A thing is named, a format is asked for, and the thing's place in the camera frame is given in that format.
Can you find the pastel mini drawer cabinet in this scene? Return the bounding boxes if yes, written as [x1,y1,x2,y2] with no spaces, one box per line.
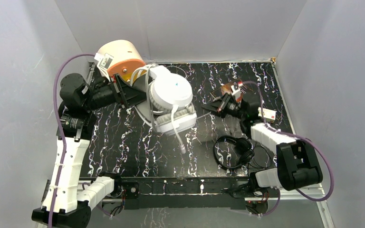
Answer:
[97,40,145,82]

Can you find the black wired headphones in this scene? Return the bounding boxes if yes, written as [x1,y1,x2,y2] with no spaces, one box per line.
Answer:
[213,135,273,170]

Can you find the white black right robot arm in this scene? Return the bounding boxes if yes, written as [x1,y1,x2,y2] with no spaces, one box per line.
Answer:
[202,94,323,197]

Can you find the small white green box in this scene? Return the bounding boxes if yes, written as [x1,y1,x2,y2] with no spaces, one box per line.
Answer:
[258,107,277,124]

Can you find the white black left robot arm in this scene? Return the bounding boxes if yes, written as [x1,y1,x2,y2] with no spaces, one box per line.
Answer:
[31,73,146,228]

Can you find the orange brown paperback book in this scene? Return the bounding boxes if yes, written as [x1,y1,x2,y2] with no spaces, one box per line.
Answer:
[210,78,250,99]

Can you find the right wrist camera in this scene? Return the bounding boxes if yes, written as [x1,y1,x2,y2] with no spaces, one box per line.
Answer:
[231,81,243,103]

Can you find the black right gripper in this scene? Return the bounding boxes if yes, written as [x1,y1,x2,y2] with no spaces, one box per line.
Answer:
[202,92,246,120]

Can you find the large white over-ear headphones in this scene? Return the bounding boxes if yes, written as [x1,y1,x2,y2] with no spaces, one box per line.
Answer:
[130,63,211,154]

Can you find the small white on-ear headphones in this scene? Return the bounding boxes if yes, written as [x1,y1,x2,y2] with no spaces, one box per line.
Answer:
[131,64,193,124]

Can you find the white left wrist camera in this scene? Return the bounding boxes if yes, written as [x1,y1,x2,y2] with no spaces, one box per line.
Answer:
[94,53,114,79]

